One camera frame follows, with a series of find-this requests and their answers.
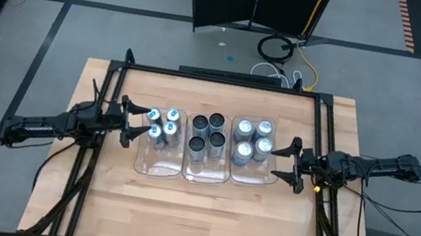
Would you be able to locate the white cable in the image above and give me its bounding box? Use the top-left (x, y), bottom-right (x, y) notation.
top-left (249, 59), bottom-right (304, 91)

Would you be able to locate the Spindrift blue white can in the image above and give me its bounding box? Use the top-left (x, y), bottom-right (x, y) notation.
top-left (253, 117), bottom-right (277, 142)
top-left (232, 116), bottom-right (257, 145)
top-left (231, 139), bottom-right (257, 168)
top-left (250, 136), bottom-right (275, 165)

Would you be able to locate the Red Bull sugarfree can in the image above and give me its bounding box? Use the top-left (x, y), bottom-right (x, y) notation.
top-left (159, 120), bottom-right (184, 151)
top-left (144, 106), bottom-right (166, 131)
top-left (162, 106), bottom-right (184, 129)
top-left (145, 123), bottom-right (167, 152)

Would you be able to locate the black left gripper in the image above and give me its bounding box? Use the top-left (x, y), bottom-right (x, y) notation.
top-left (102, 92), bottom-right (157, 152)

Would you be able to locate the black coiled cable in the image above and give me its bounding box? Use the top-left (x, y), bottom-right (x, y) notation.
top-left (254, 31), bottom-right (297, 67)

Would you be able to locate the yellow cable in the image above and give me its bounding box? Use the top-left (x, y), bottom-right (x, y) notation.
top-left (289, 0), bottom-right (331, 94)

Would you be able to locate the black power strip bar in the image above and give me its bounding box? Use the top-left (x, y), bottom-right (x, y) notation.
top-left (177, 62), bottom-right (285, 90)

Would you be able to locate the black aluminium table frame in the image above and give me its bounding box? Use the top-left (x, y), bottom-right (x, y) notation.
top-left (22, 36), bottom-right (402, 236)

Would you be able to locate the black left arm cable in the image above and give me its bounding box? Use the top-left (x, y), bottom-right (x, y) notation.
top-left (87, 77), bottom-right (105, 108)

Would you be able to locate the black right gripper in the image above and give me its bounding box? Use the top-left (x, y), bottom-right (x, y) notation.
top-left (265, 133), bottom-right (333, 198)

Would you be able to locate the Celsius Arctic Vibe can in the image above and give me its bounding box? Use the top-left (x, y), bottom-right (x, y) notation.
top-left (204, 130), bottom-right (229, 162)
top-left (206, 111), bottom-right (228, 136)
top-left (184, 134), bottom-right (209, 165)
top-left (189, 113), bottom-right (212, 140)

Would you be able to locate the clear plastic bin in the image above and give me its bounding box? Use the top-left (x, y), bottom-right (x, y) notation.
top-left (177, 110), bottom-right (240, 189)
top-left (225, 113), bottom-right (290, 191)
top-left (132, 103), bottom-right (192, 182)

